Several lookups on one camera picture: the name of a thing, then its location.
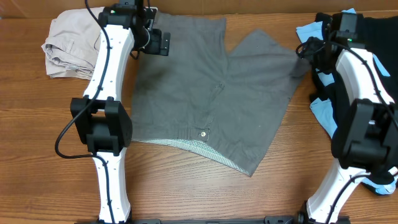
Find grey shorts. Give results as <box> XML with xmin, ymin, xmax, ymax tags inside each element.
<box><xmin>131</xmin><ymin>13</ymin><xmax>310</xmax><ymax>175</ymax></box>

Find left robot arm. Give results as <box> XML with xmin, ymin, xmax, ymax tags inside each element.
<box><xmin>70</xmin><ymin>1</ymin><xmax>170</xmax><ymax>223</ymax></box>

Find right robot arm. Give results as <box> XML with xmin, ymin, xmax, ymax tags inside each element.
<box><xmin>295</xmin><ymin>11</ymin><xmax>397</xmax><ymax>223</ymax></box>

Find beige folded shorts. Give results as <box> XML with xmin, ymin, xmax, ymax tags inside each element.
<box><xmin>42</xmin><ymin>9</ymin><xmax>101</xmax><ymax>80</ymax></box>

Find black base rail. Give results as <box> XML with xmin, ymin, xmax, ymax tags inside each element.
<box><xmin>74</xmin><ymin>214</ymin><xmax>352</xmax><ymax>224</ymax></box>

